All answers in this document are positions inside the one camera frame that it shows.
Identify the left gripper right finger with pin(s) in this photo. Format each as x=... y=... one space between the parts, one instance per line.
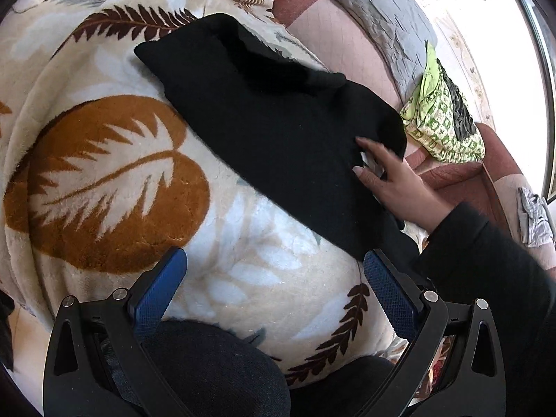
x=472 y=382

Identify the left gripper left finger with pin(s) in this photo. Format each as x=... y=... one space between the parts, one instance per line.
x=75 y=383

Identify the black pants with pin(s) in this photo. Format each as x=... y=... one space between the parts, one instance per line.
x=288 y=130

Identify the black sleeved right forearm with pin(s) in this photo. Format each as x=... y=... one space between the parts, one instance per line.
x=467 y=258

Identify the person's right hand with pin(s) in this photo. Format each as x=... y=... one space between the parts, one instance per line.
x=403 y=193

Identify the dark clothed knee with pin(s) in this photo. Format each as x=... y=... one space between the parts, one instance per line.
x=214 y=373

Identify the grey white crumpled cloth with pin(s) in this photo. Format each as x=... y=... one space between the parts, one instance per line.
x=534 y=220

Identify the leaf patterned fleece blanket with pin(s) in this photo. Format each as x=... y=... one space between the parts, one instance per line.
x=100 y=175

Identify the pink bed sheet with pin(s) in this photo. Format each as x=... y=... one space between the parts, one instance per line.
x=490 y=186

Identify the green patterned cloth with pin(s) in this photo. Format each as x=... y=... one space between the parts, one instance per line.
x=437 y=117

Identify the grey quilted pillow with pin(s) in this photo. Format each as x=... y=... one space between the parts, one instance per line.
x=401 y=30

